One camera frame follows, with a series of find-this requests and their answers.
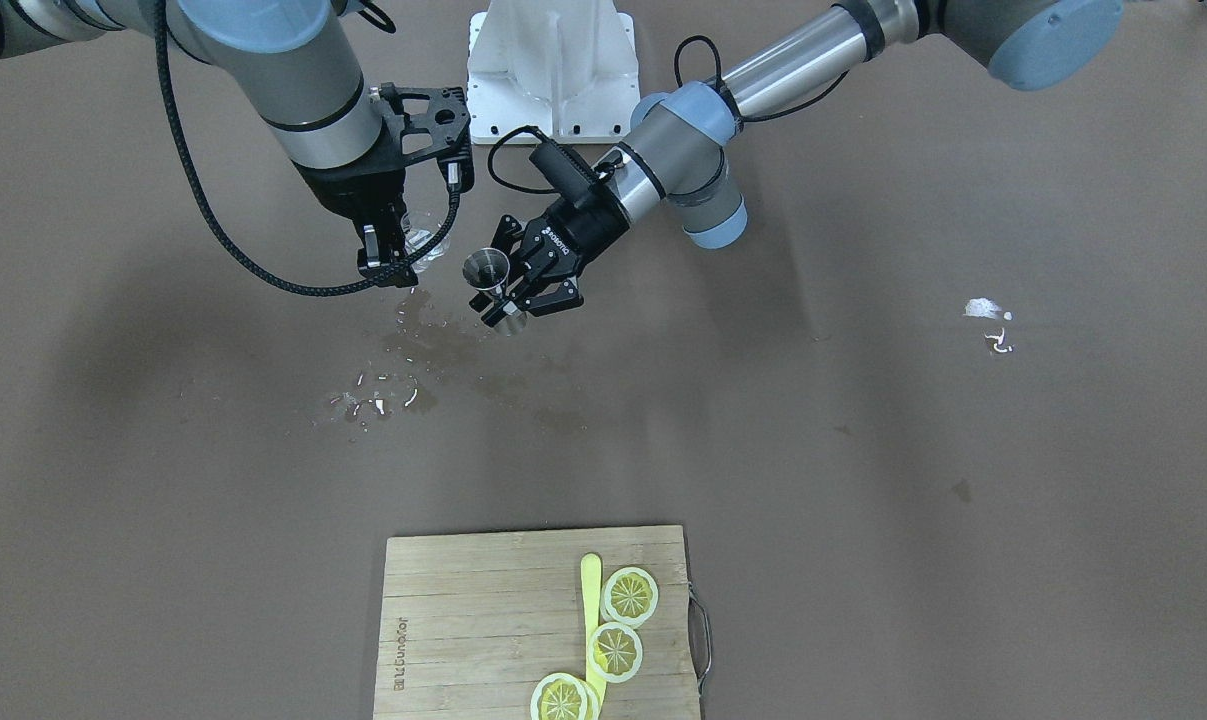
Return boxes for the yellow plastic knife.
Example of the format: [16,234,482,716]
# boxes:
[581,554,607,718]

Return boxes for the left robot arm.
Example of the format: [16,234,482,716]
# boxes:
[463,1,1124,334]

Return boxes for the clear glass beaker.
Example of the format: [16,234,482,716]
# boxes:
[402,210,449,275]

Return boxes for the lemon slice middle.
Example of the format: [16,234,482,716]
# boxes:
[585,621,645,684]

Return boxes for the lemon slice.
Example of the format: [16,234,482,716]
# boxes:
[600,566,661,630]
[527,673,600,720]
[585,621,645,684]

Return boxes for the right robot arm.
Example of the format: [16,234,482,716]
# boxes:
[0,1,416,297]

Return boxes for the white crumbs on table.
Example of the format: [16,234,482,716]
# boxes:
[963,297,1016,356]

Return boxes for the steel jigger measuring cup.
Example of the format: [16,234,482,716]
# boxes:
[462,247,527,336]

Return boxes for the black braided cable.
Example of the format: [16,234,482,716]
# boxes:
[151,0,463,299]

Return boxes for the lemon slice top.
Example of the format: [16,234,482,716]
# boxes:
[600,566,661,630]

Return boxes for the lemon slice bottom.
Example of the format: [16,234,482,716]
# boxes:
[527,673,600,720]

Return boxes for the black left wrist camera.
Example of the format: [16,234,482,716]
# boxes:
[529,140,599,207]

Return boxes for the bamboo cutting board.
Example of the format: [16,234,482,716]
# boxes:
[371,525,702,719]

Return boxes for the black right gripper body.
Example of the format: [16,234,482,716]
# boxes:
[293,150,408,241]

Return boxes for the spilled liquid puddle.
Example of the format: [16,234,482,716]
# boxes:
[311,289,589,433]

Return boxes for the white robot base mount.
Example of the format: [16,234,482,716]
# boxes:
[466,1,640,145]

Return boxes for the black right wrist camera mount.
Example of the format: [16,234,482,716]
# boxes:
[367,83,476,193]

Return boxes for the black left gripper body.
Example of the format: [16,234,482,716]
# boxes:
[492,199,630,304]

